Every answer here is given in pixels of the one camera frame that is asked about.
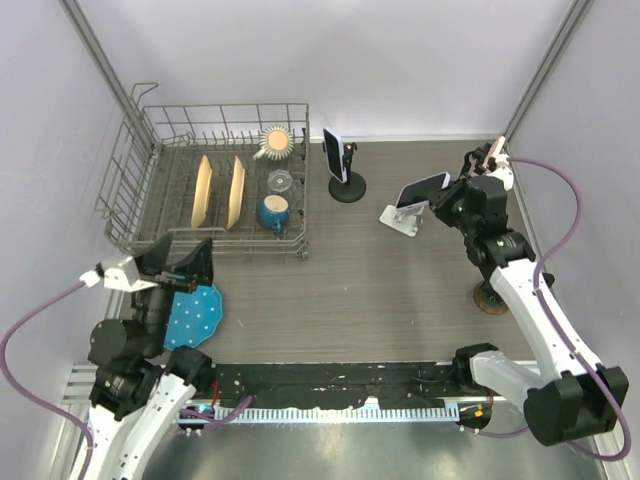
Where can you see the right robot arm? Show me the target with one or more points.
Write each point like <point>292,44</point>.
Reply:
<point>572,395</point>

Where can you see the wooden base phone stand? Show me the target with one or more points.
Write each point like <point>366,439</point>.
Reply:
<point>488,300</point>

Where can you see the black gooseneck phone stand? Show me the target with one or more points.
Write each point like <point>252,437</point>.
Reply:
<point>478,162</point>

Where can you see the cream ribbed mug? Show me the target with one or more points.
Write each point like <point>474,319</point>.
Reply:
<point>275,143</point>

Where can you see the lavender case phone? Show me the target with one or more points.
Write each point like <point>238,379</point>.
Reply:
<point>418,193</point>

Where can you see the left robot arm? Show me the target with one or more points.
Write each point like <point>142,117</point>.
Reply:
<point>134,400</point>

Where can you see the yellow plate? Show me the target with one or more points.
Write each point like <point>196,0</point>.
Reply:
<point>202,192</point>
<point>236,193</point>

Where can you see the pink phone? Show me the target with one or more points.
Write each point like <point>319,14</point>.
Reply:
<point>495,150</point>

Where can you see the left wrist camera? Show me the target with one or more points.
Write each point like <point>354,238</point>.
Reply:
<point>119,274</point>

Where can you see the right yellow plate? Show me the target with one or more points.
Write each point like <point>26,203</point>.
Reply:
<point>236,193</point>

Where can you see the white folding phone stand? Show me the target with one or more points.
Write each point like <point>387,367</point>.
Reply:
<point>404,220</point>

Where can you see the blue ceramic mug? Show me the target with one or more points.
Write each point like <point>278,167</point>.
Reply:
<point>273,213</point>

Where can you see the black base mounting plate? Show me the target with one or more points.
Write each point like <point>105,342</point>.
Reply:
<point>338,386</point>

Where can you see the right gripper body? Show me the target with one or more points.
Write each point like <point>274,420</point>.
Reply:
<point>455,215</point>

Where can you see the blue polka dot plate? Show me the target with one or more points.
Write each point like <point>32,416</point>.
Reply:
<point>194,317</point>

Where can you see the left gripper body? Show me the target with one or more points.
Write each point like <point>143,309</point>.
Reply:
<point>154,304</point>

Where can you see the left yellow plate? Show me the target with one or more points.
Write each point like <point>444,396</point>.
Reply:
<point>202,192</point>

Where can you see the clear glass cup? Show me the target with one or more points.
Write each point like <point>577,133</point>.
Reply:
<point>281,182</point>

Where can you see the black round-base phone stand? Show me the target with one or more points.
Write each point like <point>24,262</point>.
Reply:
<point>355,186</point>

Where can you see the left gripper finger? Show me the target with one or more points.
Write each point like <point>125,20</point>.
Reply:
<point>151,261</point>
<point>196,269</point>

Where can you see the grey wire dish rack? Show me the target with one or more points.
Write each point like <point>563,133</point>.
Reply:
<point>148,187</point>

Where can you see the phone in white case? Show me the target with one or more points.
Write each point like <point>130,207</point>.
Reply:
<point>334,149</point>

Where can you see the white slotted cable duct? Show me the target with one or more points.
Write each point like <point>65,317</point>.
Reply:
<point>369,413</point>

